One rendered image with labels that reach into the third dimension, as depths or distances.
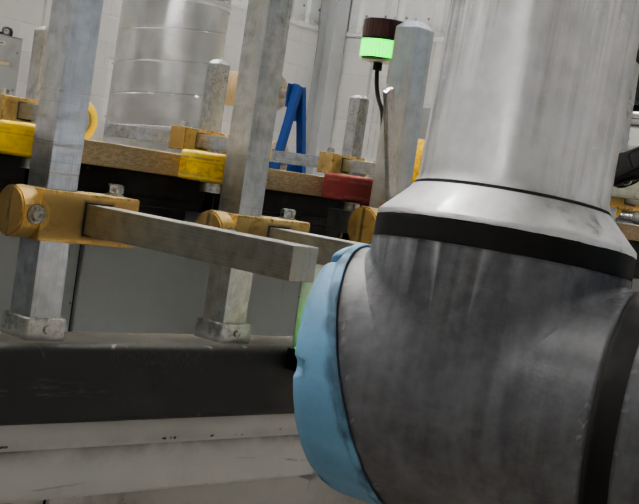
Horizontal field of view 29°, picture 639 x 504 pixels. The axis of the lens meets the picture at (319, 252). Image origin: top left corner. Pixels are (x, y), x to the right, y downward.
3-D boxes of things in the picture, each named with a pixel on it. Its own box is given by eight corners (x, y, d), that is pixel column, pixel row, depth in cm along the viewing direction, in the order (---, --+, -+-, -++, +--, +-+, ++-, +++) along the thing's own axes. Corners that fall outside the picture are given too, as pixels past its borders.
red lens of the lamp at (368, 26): (417, 44, 160) (420, 27, 160) (387, 35, 156) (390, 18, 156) (382, 43, 164) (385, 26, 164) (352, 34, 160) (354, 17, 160)
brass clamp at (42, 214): (137, 250, 127) (144, 200, 126) (22, 240, 117) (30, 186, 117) (101, 241, 131) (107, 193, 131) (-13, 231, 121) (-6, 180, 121)
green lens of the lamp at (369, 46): (414, 64, 160) (417, 47, 160) (384, 55, 156) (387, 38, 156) (379, 62, 165) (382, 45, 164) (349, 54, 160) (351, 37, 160)
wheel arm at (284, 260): (314, 293, 105) (321, 242, 105) (285, 291, 102) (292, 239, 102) (26, 226, 135) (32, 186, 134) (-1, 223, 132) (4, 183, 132)
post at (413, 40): (378, 401, 159) (435, 25, 157) (360, 402, 157) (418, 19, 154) (358, 395, 162) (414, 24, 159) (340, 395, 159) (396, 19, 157)
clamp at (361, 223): (441, 256, 163) (447, 217, 163) (373, 249, 153) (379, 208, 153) (408, 250, 167) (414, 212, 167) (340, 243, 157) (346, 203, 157)
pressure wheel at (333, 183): (383, 263, 169) (396, 179, 168) (343, 260, 163) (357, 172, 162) (340, 255, 174) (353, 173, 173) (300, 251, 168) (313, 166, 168)
